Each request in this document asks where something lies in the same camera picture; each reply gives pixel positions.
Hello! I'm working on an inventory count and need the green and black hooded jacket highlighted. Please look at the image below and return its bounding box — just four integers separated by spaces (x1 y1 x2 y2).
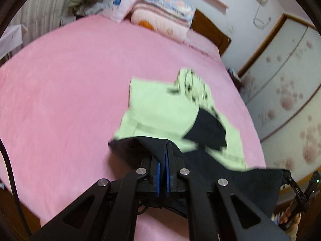
108 68 291 219

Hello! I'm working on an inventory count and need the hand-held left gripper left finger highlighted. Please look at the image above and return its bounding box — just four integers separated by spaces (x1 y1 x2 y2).
30 156 161 241

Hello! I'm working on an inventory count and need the white floral wardrobe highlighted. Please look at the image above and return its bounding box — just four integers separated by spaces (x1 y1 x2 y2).
237 14 321 199

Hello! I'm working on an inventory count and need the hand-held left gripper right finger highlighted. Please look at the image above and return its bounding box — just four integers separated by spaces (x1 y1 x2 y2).
164 143 291 241

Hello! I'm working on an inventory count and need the pink folded blanket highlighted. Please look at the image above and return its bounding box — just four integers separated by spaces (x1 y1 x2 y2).
131 2 191 42

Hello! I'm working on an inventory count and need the small pillow with blue print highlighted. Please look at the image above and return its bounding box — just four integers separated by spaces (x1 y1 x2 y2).
102 0 141 23

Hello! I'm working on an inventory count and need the white patterned curtain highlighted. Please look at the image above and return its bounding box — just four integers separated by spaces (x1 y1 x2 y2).
10 0 73 46

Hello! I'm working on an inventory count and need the looped white cable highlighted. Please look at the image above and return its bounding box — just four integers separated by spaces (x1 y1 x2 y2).
253 0 272 28

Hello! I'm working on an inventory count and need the dark wooden nightstand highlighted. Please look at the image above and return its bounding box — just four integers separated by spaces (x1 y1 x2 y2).
227 68 245 91

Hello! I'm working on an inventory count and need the floral folded quilt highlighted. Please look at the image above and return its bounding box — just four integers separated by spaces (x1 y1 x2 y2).
139 0 196 22

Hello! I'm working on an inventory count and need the pink pillow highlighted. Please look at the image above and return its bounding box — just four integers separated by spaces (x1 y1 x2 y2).
186 29 221 58

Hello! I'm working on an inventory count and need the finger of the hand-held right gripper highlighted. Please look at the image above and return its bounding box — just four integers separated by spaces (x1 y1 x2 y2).
284 171 308 206

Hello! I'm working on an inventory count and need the pink bed sheet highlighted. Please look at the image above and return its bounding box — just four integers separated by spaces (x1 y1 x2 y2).
0 14 266 241

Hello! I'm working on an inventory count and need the white box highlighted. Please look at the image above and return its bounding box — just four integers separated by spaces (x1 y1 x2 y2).
0 25 28 58

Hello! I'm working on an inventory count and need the person's right hand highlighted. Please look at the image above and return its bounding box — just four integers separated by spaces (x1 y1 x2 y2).
277 201 301 241

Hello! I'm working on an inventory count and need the brown wooden headboard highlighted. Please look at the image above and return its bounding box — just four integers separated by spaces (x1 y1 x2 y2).
191 9 232 56

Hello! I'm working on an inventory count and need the black cable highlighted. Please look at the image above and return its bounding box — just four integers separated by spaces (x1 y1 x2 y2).
0 138 33 236

